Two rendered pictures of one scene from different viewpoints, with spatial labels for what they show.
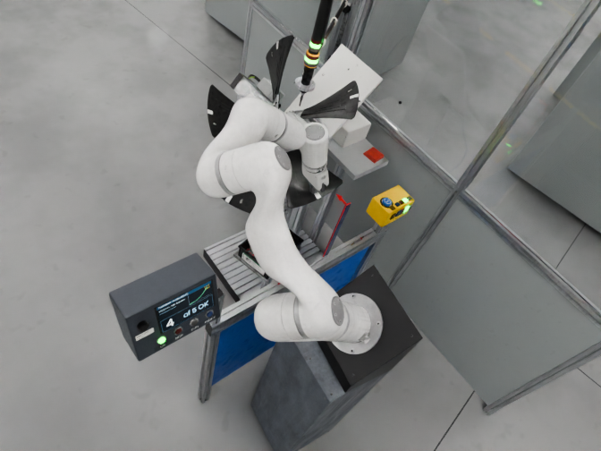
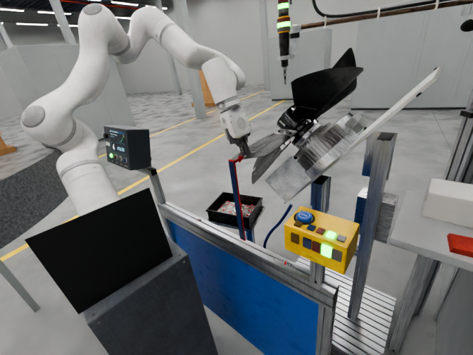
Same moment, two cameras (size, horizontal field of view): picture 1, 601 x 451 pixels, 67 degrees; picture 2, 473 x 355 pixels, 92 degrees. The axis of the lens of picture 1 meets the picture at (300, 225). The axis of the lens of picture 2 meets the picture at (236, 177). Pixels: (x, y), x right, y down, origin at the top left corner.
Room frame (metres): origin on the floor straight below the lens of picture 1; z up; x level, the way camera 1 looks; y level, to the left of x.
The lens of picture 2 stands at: (1.20, -0.79, 1.47)
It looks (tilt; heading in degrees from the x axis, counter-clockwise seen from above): 27 degrees down; 96
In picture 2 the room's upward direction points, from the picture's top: 8 degrees counter-clockwise
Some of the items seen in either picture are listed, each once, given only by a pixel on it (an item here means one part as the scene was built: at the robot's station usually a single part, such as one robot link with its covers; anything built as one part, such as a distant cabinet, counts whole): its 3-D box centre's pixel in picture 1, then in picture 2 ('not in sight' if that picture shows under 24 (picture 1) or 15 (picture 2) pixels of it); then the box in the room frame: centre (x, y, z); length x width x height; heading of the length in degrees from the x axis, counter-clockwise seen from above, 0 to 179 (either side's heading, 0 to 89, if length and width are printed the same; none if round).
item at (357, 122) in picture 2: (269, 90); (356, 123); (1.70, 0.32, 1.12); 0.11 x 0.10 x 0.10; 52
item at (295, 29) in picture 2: (308, 72); (286, 43); (1.35, 0.14, 1.50); 0.09 x 0.07 x 0.10; 177
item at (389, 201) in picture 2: not in sight; (374, 215); (1.74, 0.11, 0.73); 0.15 x 0.09 x 0.22; 142
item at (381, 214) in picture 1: (389, 207); (319, 239); (1.35, -0.33, 1.02); 0.16 x 0.10 x 0.11; 142
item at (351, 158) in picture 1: (348, 147); (438, 224); (1.84, -0.10, 0.84); 0.36 x 0.24 x 0.03; 52
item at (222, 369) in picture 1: (289, 314); (234, 296); (1.04, -0.08, 0.45); 0.82 x 0.01 x 0.66; 142
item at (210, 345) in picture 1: (207, 369); (183, 265); (0.70, 0.18, 0.39); 0.04 x 0.04 x 0.78; 52
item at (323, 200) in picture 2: not in sight; (317, 249); (1.50, 0.18, 0.45); 0.09 x 0.04 x 0.91; 52
